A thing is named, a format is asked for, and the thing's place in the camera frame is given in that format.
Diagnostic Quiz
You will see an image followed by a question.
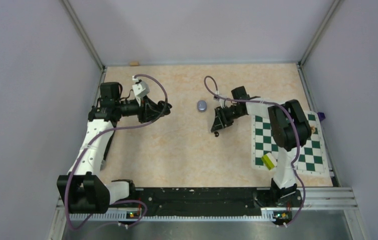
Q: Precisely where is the lime green white brick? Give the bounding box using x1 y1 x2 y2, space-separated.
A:
261 152 277 171

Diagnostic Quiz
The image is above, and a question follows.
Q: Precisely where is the purple object beside table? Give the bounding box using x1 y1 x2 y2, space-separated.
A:
317 112 326 122

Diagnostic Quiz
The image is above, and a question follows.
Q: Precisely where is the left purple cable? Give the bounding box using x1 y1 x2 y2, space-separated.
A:
64 73 169 231

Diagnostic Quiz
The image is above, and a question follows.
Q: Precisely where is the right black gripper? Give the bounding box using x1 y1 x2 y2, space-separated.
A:
211 105 245 133

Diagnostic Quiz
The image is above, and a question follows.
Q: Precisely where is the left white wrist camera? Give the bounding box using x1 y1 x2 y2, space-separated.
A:
132 75 150 106

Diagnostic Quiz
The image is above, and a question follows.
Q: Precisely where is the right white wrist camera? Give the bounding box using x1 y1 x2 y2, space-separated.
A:
213 90 226 108

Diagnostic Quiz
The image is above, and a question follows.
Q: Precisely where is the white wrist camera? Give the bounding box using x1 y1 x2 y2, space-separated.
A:
213 90 226 108
132 75 150 106

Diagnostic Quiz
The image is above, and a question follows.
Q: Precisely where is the green white chessboard mat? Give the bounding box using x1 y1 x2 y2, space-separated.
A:
251 111 329 177

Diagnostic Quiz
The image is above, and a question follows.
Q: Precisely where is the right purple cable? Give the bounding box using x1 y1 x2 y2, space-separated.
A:
203 75 306 228

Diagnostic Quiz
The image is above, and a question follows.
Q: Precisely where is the small wooden block at wall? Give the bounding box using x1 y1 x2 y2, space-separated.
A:
129 61 140 67

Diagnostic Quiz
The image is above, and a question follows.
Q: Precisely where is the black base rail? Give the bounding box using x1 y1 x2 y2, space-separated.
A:
129 187 275 217

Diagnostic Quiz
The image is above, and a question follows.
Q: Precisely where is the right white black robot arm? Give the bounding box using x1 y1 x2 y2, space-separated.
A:
210 86 311 206

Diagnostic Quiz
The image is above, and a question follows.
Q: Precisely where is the purple cable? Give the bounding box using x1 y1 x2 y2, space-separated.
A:
203 75 306 228
64 73 169 231

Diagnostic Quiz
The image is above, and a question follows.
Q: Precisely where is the purple grey earbud charging case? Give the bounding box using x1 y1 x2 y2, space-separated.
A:
197 100 207 113

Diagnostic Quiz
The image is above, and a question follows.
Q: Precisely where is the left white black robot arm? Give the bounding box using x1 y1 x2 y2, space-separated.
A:
57 79 172 214

